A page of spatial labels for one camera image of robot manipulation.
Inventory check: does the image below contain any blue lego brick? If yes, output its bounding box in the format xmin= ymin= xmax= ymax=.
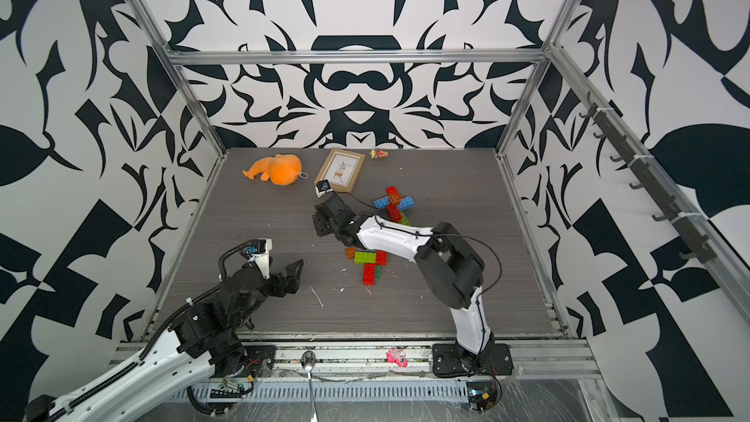
xmin=373 ymin=197 xmax=390 ymax=209
xmin=398 ymin=197 xmax=415 ymax=211

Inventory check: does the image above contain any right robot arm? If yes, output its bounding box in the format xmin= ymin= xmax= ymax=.
xmin=314 ymin=191 xmax=493 ymax=365

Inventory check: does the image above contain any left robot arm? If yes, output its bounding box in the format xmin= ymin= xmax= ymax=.
xmin=23 ymin=238 xmax=305 ymax=421

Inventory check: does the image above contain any orange plush toy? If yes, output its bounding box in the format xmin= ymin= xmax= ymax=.
xmin=242 ymin=154 xmax=307 ymax=187

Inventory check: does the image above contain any small toy figure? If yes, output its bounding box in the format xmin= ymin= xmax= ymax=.
xmin=369 ymin=150 xmax=389 ymax=159

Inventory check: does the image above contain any metal spoon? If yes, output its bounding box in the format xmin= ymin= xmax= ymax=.
xmin=300 ymin=350 xmax=318 ymax=422

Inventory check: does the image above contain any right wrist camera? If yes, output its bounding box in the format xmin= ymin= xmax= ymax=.
xmin=316 ymin=180 xmax=333 ymax=198

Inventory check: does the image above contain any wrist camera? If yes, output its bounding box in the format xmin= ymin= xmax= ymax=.
xmin=316 ymin=180 xmax=333 ymax=198
xmin=246 ymin=238 xmax=273 ymax=279

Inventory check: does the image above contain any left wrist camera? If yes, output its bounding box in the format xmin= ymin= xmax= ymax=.
xmin=246 ymin=238 xmax=273 ymax=279

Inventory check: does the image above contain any wooden picture frame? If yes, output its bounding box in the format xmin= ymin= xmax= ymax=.
xmin=316 ymin=148 xmax=365 ymax=193

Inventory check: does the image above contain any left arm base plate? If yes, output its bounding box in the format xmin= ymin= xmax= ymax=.
xmin=228 ymin=344 xmax=277 ymax=378

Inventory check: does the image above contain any pink toy on rail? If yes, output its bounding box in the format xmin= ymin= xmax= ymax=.
xmin=386 ymin=348 xmax=408 ymax=368

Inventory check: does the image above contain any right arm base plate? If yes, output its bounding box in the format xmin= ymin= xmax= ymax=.
xmin=432 ymin=342 xmax=515 ymax=378

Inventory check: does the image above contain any wall hook rack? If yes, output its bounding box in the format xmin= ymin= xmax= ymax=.
xmin=581 ymin=102 xmax=717 ymax=264

